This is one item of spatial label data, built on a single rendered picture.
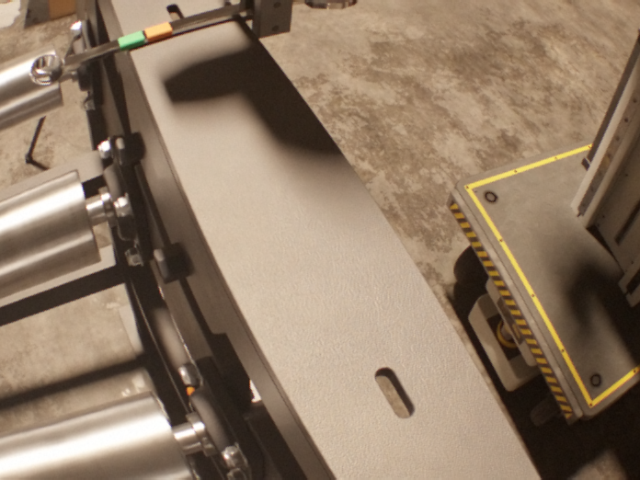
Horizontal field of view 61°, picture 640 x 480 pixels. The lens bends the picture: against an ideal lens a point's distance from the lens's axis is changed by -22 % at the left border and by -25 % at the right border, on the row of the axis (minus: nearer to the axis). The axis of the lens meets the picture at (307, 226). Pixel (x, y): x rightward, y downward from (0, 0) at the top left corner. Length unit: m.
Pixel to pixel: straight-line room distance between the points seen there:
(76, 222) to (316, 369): 0.45
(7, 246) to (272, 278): 0.44
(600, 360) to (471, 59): 1.45
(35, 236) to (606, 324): 1.22
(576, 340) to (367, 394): 1.15
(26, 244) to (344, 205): 0.44
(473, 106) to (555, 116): 0.38
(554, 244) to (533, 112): 0.93
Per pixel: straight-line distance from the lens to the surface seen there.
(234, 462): 0.55
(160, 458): 0.56
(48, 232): 0.71
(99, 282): 1.38
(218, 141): 0.38
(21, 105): 0.93
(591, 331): 1.46
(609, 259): 1.61
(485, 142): 2.15
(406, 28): 2.56
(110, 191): 0.72
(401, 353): 0.31
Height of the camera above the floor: 1.44
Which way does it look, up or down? 53 degrees down
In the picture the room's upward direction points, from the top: 7 degrees clockwise
